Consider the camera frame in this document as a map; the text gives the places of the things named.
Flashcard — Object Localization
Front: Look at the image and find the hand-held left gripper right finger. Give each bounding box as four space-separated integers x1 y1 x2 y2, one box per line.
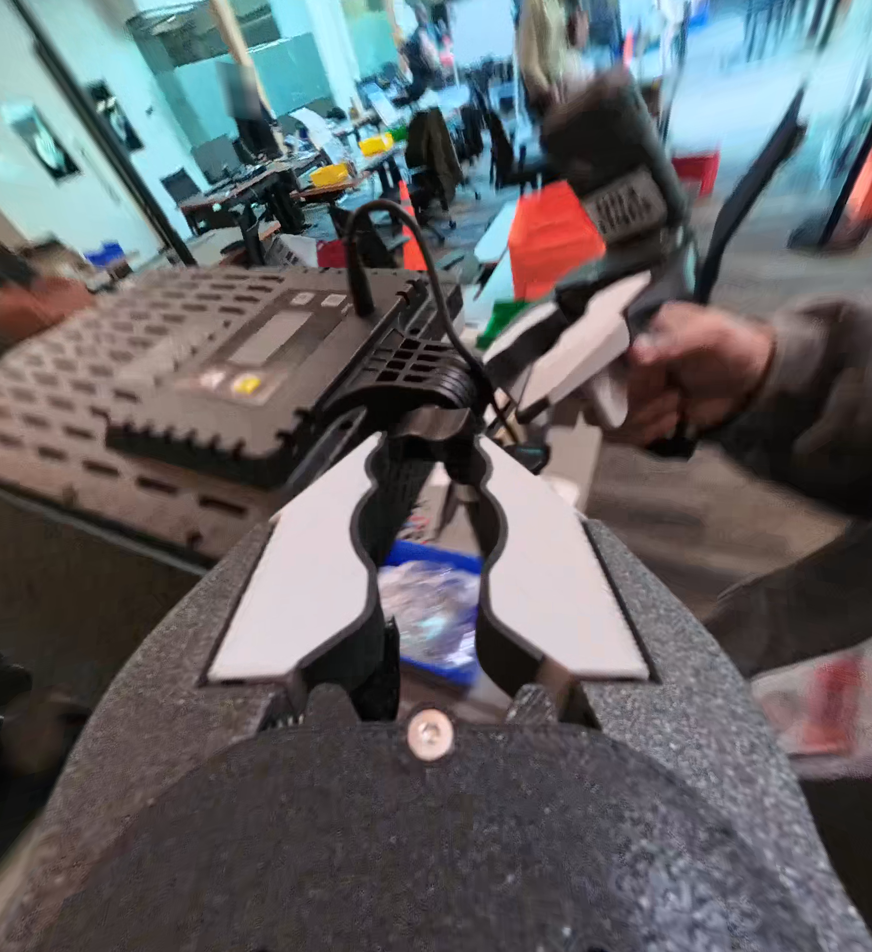
473 435 651 700

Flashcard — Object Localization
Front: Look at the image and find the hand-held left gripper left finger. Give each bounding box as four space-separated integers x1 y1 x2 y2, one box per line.
205 431 392 685

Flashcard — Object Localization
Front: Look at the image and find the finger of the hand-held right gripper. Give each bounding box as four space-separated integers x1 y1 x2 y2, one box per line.
481 301 563 367
518 271 653 421

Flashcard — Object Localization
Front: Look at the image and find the black light stand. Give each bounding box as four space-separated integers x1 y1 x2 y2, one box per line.
354 416 482 718

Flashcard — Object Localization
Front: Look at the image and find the black LED panel light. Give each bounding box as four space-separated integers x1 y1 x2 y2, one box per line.
0 264 497 559

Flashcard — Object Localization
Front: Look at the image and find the person's right forearm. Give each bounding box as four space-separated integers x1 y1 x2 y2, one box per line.
741 297 872 522

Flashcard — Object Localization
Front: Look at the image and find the person's right hand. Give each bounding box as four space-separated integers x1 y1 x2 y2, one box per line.
615 301 775 451

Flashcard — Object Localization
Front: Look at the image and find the green plastic bin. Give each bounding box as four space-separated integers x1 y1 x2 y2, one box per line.
477 297 556 349

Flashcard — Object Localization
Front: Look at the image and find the red plastic bin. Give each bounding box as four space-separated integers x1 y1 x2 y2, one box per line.
670 149 723 198

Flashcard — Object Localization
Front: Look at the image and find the orange plastic bin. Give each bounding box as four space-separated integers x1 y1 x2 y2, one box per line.
506 182 608 302

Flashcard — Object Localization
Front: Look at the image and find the clear bag of parts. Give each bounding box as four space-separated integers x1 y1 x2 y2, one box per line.
378 561 482 666

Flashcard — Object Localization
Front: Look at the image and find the blue plastic bin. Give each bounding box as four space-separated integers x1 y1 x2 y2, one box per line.
376 539 485 689

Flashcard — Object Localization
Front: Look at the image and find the orange traffic cone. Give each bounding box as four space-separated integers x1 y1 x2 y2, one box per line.
395 182 430 272

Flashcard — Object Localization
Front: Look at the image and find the black office chair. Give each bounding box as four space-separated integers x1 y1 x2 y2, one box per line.
402 108 467 224

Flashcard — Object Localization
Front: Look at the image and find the person's dark sweatshirt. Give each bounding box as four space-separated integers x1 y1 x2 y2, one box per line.
704 498 872 678

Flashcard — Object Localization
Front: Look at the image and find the black power cable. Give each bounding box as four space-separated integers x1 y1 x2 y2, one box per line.
343 199 500 388

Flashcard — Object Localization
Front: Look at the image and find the wall poster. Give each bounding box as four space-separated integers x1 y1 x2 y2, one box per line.
86 78 143 153
0 100 80 179

